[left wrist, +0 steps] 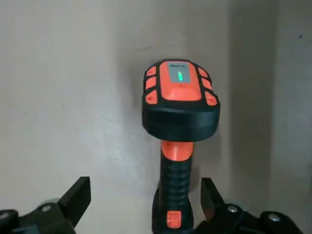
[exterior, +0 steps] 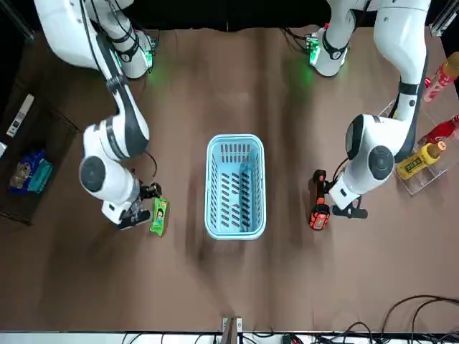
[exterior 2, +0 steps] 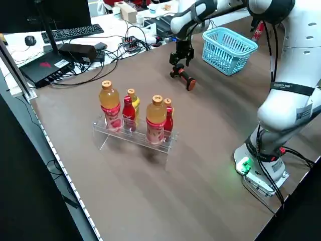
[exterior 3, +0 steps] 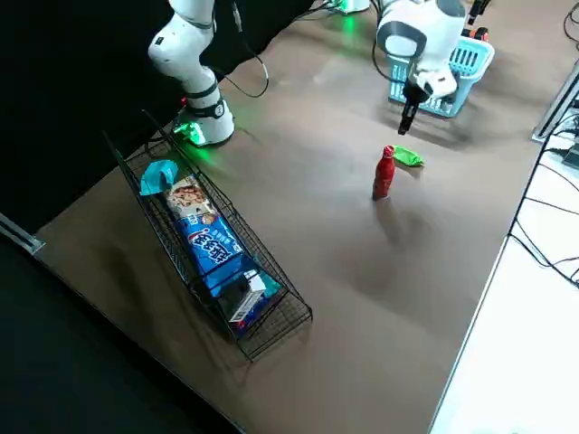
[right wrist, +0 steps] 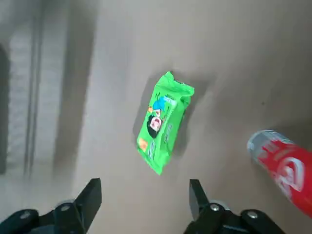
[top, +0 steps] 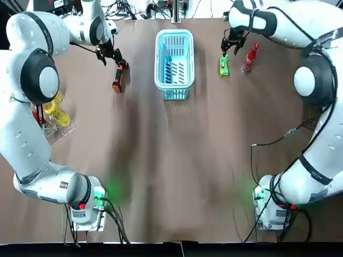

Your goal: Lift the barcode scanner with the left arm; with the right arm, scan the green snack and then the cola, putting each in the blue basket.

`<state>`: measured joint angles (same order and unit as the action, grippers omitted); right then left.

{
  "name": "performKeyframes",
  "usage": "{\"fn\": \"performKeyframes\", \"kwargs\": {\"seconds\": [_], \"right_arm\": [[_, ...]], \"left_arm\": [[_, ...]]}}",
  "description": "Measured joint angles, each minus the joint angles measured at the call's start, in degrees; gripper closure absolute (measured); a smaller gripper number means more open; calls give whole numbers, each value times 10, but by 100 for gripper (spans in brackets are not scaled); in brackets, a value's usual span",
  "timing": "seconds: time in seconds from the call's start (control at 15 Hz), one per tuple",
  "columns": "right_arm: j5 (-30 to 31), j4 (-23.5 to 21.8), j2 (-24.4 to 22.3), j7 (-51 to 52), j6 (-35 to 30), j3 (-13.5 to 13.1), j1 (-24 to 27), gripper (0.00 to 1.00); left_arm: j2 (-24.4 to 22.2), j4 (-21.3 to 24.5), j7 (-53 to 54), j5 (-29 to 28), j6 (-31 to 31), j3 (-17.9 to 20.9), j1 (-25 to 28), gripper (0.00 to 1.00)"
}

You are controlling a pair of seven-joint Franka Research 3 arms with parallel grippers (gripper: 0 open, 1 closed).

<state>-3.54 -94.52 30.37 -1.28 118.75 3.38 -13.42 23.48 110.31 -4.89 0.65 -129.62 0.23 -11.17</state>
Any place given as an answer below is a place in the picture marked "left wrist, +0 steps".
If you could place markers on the black orange barcode scanner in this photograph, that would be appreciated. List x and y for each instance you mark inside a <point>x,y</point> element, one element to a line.
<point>181,117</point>

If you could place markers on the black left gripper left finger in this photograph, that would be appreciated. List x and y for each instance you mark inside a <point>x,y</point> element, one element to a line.
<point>48,217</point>

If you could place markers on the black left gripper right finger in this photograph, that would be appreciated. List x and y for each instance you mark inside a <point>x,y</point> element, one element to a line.
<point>234,221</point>

